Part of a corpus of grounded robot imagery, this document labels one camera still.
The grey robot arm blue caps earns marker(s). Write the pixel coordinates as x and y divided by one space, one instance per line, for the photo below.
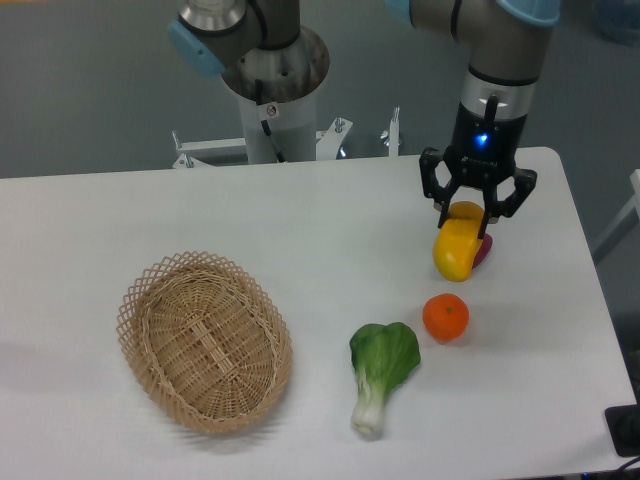
508 42

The white table leg frame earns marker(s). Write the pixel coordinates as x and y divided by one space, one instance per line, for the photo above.
620 226

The woven wicker basket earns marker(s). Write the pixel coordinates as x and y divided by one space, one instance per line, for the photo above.
205 342

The orange tangerine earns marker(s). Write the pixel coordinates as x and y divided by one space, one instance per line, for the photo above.
445 317

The black device at table edge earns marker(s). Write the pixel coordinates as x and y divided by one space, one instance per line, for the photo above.
623 426

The white metal base frame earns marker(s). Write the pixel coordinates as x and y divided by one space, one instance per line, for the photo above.
329 145

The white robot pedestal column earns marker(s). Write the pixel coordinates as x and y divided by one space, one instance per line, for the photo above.
276 91

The green bok choy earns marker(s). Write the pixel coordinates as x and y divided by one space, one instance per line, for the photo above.
383 357

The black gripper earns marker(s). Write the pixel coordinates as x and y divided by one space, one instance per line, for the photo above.
481 155

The purple sweet potato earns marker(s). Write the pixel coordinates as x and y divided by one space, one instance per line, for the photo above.
483 251

